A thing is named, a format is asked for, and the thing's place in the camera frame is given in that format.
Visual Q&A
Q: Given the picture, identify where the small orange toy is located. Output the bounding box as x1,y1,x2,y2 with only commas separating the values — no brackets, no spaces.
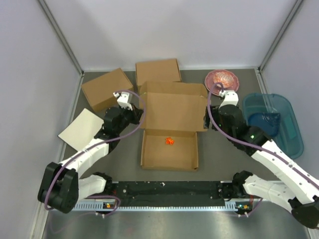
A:
165,137,174,145

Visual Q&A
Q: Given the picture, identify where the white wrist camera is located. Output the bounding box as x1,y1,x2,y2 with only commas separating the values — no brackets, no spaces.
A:
219,90,239,107
113,92,133,111

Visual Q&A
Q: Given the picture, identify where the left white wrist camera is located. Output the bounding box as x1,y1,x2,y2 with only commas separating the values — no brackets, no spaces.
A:
113,92,133,111

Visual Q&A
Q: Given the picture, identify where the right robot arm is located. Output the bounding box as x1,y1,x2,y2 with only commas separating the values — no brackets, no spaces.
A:
204,105,319,229

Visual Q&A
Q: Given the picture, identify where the cardboard box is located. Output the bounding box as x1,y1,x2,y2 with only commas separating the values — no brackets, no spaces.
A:
81,68,134,113
140,81,207,171
135,58,181,91

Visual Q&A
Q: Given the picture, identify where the dark blue dish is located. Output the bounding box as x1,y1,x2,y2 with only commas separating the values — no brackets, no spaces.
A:
248,113,281,137

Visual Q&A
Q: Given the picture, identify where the grey slotted cable duct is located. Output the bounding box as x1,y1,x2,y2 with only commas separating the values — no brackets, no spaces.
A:
72,200,251,212

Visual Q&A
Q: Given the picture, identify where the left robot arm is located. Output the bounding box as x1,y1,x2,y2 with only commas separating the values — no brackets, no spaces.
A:
37,105,144,214

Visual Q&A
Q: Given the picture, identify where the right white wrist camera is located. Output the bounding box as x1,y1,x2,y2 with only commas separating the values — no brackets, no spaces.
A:
219,90,239,107

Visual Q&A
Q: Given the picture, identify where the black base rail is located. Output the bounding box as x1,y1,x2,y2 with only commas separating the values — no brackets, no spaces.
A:
84,180,252,202

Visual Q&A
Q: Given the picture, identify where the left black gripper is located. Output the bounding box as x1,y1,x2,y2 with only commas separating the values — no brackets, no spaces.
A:
116,103,144,134

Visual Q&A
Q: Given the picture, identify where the teal plastic bin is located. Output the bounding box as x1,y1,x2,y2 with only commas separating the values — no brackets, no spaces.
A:
242,93,304,159

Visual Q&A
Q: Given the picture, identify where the pink plate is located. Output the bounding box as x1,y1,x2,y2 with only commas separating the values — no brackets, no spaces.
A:
204,70,239,92

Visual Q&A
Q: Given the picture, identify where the white square board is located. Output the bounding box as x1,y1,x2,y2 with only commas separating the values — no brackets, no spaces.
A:
58,109,103,151

